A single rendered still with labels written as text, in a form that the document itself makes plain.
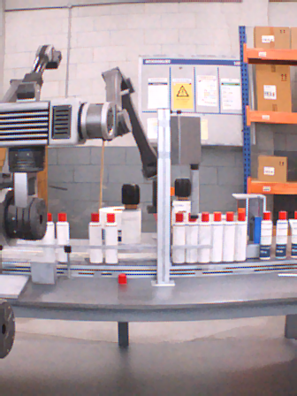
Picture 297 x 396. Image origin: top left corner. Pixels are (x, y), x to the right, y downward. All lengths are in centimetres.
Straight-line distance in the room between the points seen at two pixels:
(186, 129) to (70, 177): 492
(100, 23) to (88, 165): 171
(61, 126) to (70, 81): 532
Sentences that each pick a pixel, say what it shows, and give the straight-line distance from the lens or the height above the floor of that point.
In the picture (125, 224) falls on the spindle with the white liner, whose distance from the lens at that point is 286.
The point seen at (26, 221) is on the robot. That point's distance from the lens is 206.
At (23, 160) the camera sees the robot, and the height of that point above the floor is 133.
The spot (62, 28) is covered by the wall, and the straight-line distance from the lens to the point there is 743.
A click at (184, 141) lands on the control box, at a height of 137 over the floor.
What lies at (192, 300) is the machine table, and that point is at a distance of 225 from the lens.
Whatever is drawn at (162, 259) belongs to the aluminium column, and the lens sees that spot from 248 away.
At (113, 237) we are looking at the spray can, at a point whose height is 99.
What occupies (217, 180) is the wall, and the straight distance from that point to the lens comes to 702.
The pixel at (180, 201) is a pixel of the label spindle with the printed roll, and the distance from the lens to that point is 317.
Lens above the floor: 143
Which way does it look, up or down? 6 degrees down
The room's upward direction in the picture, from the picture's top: straight up
